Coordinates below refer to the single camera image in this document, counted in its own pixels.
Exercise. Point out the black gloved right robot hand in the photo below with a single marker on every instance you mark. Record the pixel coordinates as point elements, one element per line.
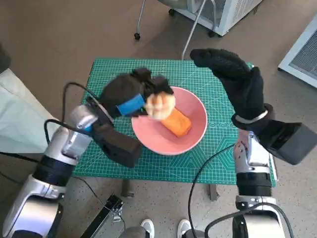
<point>242,86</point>

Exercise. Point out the pink bowl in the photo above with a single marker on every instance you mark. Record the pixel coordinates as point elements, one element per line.
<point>193,138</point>

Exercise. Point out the long toy bread loaf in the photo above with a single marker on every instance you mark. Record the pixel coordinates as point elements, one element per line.
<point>178,124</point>

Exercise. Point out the round toy bread bun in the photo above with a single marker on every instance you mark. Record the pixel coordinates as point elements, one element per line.
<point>161,106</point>

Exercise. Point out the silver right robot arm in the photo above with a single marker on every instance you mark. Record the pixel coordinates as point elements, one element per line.
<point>250,158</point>

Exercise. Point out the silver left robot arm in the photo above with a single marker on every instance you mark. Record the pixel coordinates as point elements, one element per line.
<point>49,168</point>

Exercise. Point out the white unit with grille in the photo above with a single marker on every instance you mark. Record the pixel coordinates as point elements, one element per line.
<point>302,54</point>
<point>235,15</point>

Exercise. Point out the green cutting mat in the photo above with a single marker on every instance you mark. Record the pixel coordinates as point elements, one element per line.
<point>173,168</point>

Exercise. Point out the grey table leg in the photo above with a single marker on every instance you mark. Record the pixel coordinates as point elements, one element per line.
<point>127,189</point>
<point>213,193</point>

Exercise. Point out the robot's right white shoe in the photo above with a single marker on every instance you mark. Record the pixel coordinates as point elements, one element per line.
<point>184,226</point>

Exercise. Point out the robot's white shoe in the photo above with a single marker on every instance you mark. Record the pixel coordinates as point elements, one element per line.
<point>147,226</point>
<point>184,226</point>

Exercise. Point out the robot's left white shoe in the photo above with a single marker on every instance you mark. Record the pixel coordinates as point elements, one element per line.
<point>147,226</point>

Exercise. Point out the black and silver metal stand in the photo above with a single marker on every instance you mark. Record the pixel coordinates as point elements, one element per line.
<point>109,210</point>

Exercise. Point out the pale cloth cover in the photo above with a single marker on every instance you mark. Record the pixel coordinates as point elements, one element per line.
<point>19,111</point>

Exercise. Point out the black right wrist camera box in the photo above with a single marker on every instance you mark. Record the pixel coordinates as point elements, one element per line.
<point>287,141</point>

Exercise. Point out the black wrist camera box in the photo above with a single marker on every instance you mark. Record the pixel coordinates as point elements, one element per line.
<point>119,146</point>
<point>287,141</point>

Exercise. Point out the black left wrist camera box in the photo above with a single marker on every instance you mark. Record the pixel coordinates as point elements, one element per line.
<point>119,146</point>

